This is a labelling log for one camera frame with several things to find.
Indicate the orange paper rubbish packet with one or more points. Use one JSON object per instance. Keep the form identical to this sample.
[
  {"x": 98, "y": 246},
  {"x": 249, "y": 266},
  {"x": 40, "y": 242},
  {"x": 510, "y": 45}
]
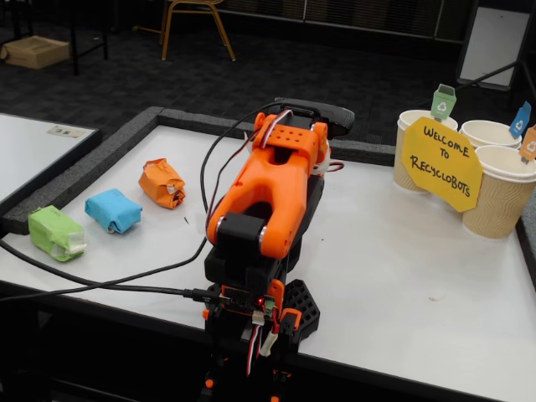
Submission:
[{"x": 161, "y": 184}]

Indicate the blue paper rubbish packet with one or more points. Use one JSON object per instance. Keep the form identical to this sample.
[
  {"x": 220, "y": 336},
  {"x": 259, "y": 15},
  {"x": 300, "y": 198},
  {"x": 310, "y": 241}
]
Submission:
[{"x": 111, "y": 209}]

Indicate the orange and black robot arm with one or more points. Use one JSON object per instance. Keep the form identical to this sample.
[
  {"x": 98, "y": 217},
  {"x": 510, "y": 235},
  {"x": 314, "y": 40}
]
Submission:
[{"x": 268, "y": 184}]

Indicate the black robot base clamp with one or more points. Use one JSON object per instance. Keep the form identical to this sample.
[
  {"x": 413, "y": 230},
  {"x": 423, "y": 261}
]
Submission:
[{"x": 301, "y": 301}]

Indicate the green paper rubbish packet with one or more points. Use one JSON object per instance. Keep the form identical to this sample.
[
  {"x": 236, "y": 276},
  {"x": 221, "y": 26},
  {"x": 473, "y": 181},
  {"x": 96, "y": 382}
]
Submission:
[{"x": 52, "y": 232}]

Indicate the short dark grey foam strip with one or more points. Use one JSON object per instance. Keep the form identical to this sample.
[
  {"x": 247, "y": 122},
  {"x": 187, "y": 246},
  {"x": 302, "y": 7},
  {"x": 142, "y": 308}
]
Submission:
[{"x": 368, "y": 151}]

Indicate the ribbed beige paper cup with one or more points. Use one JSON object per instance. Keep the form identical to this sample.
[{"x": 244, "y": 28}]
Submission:
[
  {"x": 486, "y": 132},
  {"x": 498, "y": 205},
  {"x": 404, "y": 184}
]

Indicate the yellow welcome paper sign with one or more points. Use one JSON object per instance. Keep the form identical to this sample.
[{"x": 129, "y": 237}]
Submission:
[{"x": 444, "y": 167}]

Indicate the green recycling bin tag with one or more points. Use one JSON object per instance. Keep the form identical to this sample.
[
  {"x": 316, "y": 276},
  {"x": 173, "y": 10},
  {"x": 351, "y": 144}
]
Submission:
[{"x": 441, "y": 104}]

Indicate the long dark grey foam strip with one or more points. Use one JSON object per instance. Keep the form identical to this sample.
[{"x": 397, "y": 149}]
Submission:
[{"x": 188, "y": 119}]

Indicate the black metal stand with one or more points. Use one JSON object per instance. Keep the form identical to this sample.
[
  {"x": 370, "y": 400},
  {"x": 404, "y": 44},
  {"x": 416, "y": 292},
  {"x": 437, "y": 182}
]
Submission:
[{"x": 488, "y": 75}]

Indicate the blue recycling bin tag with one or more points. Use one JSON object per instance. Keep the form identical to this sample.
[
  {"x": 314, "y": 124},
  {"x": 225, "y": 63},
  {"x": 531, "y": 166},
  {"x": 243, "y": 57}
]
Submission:
[{"x": 519, "y": 123}]

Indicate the orange recycling bin tag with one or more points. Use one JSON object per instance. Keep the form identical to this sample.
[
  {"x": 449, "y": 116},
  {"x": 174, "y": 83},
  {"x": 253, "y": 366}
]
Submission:
[{"x": 529, "y": 144}]

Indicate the small paper label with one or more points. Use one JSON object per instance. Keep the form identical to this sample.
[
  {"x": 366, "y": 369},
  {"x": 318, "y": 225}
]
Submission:
[{"x": 65, "y": 132}]

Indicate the black metal table legs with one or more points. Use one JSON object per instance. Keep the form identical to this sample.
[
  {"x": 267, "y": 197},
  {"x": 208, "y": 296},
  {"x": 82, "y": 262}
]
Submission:
[{"x": 74, "y": 42}]

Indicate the white table black edge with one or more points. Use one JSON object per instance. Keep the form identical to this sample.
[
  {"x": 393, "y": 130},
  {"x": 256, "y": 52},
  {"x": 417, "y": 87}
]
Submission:
[{"x": 33, "y": 155}]

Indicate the brown cardboard box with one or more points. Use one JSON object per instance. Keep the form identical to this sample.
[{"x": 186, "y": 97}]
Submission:
[{"x": 35, "y": 52}]

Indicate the controller board orange mount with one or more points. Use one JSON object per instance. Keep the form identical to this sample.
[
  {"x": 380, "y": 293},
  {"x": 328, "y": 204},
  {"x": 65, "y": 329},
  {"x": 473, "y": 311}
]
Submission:
[{"x": 243, "y": 299}]

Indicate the gold metal frame chair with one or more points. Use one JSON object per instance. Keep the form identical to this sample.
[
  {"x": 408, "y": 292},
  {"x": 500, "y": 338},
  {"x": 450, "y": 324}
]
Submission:
[{"x": 192, "y": 12}]

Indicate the white panel black frame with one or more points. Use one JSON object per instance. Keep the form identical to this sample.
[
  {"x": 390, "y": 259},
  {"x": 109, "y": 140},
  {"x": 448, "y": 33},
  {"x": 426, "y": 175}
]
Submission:
[{"x": 490, "y": 42}]

